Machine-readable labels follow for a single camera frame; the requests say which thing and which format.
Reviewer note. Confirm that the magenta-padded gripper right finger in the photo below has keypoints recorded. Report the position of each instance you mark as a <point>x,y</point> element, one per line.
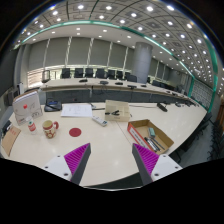
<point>148,160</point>

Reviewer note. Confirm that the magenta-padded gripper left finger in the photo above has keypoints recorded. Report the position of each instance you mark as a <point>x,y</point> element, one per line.
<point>75,160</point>

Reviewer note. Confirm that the clear red-capped water bottle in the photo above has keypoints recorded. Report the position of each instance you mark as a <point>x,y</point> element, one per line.
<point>31,126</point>

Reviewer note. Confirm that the flat round red coaster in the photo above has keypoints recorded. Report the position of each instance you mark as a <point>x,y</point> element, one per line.
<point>75,132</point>

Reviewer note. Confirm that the open brown cardboard box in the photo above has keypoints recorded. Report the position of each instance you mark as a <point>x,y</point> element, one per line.
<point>141,128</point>

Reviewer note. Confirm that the red and cream mug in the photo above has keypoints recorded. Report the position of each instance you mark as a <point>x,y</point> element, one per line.
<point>49,130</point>

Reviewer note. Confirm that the white remote control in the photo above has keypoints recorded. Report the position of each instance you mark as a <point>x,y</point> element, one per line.
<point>99,120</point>

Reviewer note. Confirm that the white printed paper sheet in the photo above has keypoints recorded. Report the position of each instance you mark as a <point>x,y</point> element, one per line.
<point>76,110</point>

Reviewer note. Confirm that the black desk microphone unit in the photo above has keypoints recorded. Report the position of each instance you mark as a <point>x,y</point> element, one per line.
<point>162,107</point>

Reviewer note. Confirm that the black conference microphone console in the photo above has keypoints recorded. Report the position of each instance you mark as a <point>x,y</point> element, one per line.
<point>52,106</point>

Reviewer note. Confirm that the beige desk organizer box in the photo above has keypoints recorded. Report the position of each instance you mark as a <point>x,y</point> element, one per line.
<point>118,106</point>

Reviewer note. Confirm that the brown paper envelope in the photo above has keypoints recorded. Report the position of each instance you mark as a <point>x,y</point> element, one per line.
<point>10,140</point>

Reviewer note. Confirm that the white cardboard carton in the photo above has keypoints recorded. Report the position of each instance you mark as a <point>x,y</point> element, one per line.
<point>28,107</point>

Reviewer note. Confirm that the black pouch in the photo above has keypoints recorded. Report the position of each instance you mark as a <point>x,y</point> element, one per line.
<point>6,128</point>

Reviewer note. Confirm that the row of black microphone units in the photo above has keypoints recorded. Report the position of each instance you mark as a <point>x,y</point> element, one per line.
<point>104,82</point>

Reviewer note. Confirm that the row of black office chairs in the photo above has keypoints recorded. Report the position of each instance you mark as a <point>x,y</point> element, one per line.
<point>89,72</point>

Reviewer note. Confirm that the group of round ceiling lights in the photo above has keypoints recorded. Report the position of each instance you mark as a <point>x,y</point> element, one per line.
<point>133,15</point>

